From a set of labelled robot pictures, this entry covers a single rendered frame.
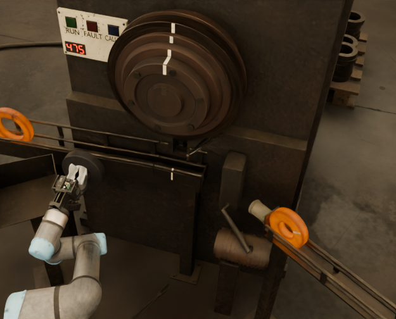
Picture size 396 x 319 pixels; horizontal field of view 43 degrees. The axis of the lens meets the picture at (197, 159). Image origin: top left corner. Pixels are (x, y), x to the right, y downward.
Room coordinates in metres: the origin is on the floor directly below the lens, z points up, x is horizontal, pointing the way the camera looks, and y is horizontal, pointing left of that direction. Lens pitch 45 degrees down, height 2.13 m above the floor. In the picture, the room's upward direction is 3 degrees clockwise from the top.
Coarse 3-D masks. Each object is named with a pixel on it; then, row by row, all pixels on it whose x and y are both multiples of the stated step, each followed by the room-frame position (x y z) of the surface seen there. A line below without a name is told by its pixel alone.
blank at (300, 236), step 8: (280, 208) 1.15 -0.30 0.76; (288, 208) 1.14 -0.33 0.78; (272, 216) 1.14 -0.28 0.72; (280, 216) 1.12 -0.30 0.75; (288, 216) 1.10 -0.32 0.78; (296, 216) 1.10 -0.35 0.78; (272, 224) 1.14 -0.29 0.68; (280, 224) 1.13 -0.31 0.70; (288, 224) 1.09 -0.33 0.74; (296, 224) 1.07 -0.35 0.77; (304, 224) 1.08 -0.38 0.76; (280, 232) 1.11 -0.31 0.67; (288, 232) 1.11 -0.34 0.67; (296, 232) 1.07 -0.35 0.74; (304, 232) 1.06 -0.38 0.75; (288, 240) 1.08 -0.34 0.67; (296, 240) 1.06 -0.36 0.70; (304, 240) 1.05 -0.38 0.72
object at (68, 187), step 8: (64, 176) 1.13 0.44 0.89; (56, 184) 1.11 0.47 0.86; (64, 184) 1.11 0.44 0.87; (72, 184) 1.11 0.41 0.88; (56, 192) 1.09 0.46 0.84; (64, 192) 1.07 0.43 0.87; (72, 192) 1.08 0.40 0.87; (56, 200) 1.04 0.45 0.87; (64, 200) 1.05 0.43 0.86; (72, 200) 1.09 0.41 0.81; (48, 208) 1.04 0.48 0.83; (56, 208) 1.04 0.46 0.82; (64, 208) 1.03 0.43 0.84
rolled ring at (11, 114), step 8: (0, 112) 1.55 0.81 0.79; (8, 112) 1.55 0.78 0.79; (16, 112) 1.56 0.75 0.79; (0, 120) 1.59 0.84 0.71; (16, 120) 1.54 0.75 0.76; (24, 120) 1.54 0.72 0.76; (0, 128) 1.57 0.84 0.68; (24, 128) 1.53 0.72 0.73; (32, 128) 1.55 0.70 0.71; (0, 136) 1.56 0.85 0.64; (8, 136) 1.56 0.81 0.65; (16, 136) 1.57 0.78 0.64; (24, 136) 1.53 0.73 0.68; (32, 136) 1.55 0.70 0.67
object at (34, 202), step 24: (0, 168) 1.32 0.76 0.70; (24, 168) 1.36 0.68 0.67; (48, 168) 1.39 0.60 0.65; (0, 192) 1.29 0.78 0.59; (24, 192) 1.30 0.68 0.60; (48, 192) 1.30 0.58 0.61; (0, 216) 1.18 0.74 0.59; (24, 216) 1.18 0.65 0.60; (48, 264) 1.23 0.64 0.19; (72, 264) 1.36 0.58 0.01
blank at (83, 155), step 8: (72, 152) 1.24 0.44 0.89; (80, 152) 1.24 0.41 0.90; (64, 160) 1.23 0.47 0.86; (72, 160) 1.22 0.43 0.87; (80, 160) 1.21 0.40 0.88; (88, 160) 1.21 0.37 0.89; (96, 160) 1.22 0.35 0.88; (64, 168) 1.23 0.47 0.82; (88, 168) 1.20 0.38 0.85; (96, 168) 1.20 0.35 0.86; (104, 168) 1.22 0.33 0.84; (88, 176) 1.22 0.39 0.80; (96, 176) 1.20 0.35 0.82; (104, 176) 1.21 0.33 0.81; (88, 184) 1.20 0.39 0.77; (96, 184) 1.20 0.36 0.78
